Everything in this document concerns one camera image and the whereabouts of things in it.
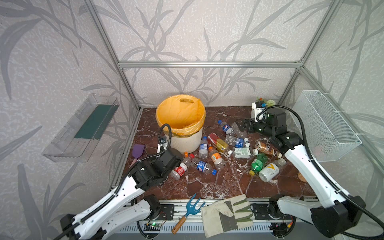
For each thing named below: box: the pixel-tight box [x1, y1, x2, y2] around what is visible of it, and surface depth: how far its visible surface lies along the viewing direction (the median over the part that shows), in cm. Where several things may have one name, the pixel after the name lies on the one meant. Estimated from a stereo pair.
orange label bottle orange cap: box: [208, 146, 224, 170], surface depth 90 cm
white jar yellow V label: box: [259, 158, 287, 182], surface depth 84 cm
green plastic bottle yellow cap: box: [249, 153, 270, 177], surface depth 88 cm
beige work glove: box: [200, 194, 253, 238], surface depth 74 cm
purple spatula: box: [129, 144, 145, 168], surface depth 100 cm
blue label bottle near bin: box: [198, 136, 209, 160], surface depth 93 cm
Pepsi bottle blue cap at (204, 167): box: [193, 160, 218, 176], surface depth 86 cm
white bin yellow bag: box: [155, 94, 206, 154], surface depth 89 cm
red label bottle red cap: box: [170, 153, 195, 181], surface depth 84 cm
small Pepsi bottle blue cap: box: [217, 120, 236, 136], surface depth 104 cm
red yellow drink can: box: [207, 132, 229, 153], surface depth 96 cm
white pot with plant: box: [251, 97, 276, 122], surface depth 66 cm
